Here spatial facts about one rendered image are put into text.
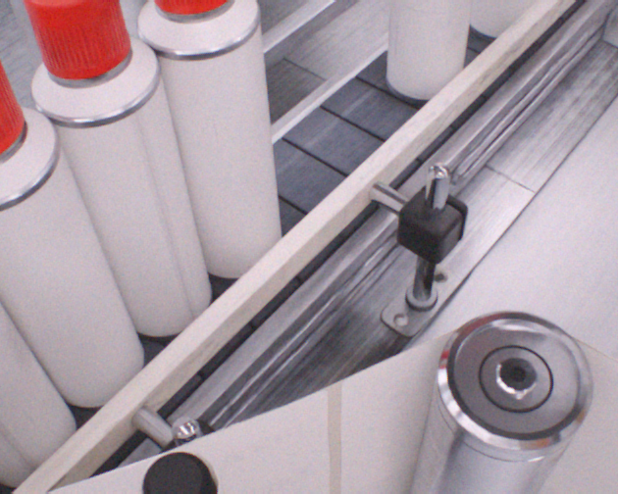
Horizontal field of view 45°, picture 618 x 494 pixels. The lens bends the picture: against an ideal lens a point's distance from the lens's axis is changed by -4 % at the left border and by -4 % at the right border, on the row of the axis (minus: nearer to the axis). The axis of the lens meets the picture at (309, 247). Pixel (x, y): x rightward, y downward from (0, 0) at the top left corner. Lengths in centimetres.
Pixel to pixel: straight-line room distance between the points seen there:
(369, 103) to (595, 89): 20
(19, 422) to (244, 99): 17
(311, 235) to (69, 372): 14
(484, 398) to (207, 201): 22
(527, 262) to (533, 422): 27
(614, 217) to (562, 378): 30
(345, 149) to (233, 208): 13
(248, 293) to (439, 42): 20
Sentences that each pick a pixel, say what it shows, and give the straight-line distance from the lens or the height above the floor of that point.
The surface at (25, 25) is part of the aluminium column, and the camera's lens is 48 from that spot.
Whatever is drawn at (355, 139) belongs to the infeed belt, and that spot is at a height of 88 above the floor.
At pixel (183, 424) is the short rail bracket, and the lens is 31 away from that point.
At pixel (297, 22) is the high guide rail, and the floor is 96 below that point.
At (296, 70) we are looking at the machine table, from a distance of 63.
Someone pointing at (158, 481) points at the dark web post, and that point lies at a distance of 18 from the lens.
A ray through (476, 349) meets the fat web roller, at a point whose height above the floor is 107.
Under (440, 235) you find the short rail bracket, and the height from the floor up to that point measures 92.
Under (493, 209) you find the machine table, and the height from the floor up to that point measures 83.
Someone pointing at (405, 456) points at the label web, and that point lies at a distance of 26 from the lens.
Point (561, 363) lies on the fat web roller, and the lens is 19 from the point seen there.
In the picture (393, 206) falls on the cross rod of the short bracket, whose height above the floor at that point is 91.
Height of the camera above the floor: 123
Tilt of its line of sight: 53 degrees down
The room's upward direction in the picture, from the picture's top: 3 degrees counter-clockwise
